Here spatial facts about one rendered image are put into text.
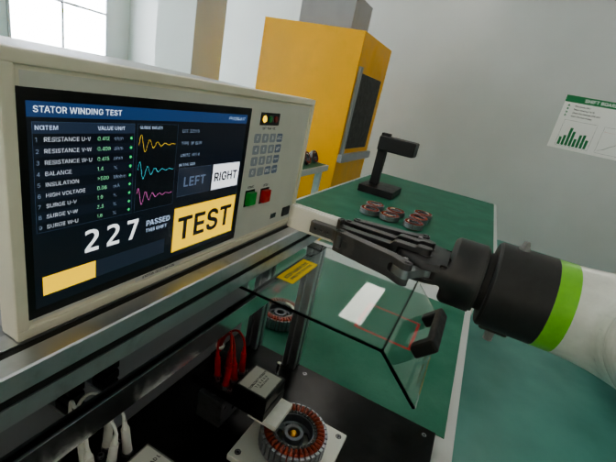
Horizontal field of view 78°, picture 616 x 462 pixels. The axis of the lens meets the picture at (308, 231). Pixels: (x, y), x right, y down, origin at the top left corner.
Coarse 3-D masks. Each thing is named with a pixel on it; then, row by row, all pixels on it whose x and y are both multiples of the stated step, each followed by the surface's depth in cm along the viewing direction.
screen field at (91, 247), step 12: (96, 228) 31; (108, 228) 32; (120, 228) 33; (132, 228) 35; (84, 240) 30; (96, 240) 32; (108, 240) 33; (120, 240) 34; (132, 240) 35; (84, 252) 31; (96, 252) 32
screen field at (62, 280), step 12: (120, 252) 34; (132, 252) 35; (144, 252) 37; (156, 252) 38; (84, 264) 31; (96, 264) 32; (108, 264) 33; (120, 264) 35; (48, 276) 29; (60, 276) 30; (72, 276) 31; (84, 276) 32; (96, 276) 33; (48, 288) 29; (60, 288) 30
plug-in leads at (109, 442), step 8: (88, 392) 41; (96, 392) 41; (72, 400) 39; (80, 400) 41; (72, 408) 39; (112, 424) 40; (104, 432) 44; (112, 432) 44; (128, 432) 43; (104, 440) 44; (112, 440) 41; (128, 440) 43; (80, 448) 41; (88, 448) 38; (104, 448) 44; (112, 448) 41; (128, 448) 44; (64, 456) 42; (80, 456) 41; (88, 456) 39; (112, 456) 41
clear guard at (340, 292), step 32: (320, 256) 67; (256, 288) 53; (288, 288) 54; (320, 288) 56; (352, 288) 58; (384, 288) 61; (416, 288) 64; (320, 320) 48; (352, 320) 50; (384, 320) 51; (416, 320) 57; (384, 352) 45; (416, 384) 48
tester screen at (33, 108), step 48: (48, 144) 26; (96, 144) 29; (144, 144) 33; (192, 144) 38; (240, 144) 45; (48, 192) 27; (96, 192) 30; (144, 192) 34; (48, 240) 28; (144, 240) 36
